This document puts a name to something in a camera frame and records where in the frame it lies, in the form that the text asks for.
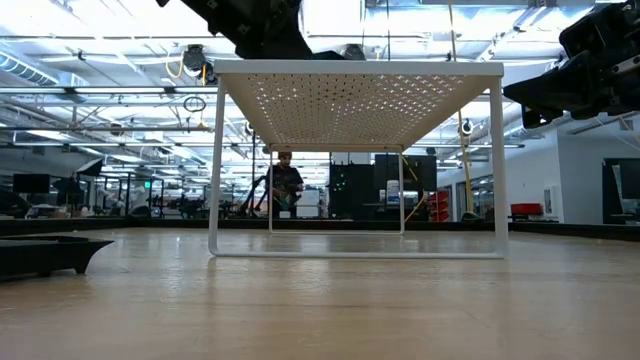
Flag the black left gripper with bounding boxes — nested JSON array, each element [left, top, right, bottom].
[[234, 0, 314, 60]]

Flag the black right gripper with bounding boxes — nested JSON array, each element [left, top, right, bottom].
[[502, 0, 640, 130]]

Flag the white perforated metal shelf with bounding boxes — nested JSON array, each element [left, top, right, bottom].
[[207, 59, 510, 260]]

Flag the red box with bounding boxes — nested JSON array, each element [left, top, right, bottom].
[[510, 202, 545, 218]]

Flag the person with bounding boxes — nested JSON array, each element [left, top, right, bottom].
[[266, 151, 305, 220]]

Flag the red storage bins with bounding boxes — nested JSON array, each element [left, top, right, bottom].
[[427, 189, 451, 224]]

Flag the black studio light hood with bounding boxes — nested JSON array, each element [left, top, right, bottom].
[[73, 158, 105, 178]]

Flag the black monitor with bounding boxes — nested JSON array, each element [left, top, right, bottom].
[[12, 173, 52, 195]]

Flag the black hanging cable loop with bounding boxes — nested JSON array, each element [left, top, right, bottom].
[[182, 95, 208, 114]]

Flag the white wall poster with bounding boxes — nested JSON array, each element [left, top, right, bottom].
[[543, 185, 558, 217]]

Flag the black aluminium extrusion frame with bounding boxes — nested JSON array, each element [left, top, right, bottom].
[[0, 215, 640, 244]]

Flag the black wall panel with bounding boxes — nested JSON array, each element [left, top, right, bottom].
[[374, 153, 439, 193]]

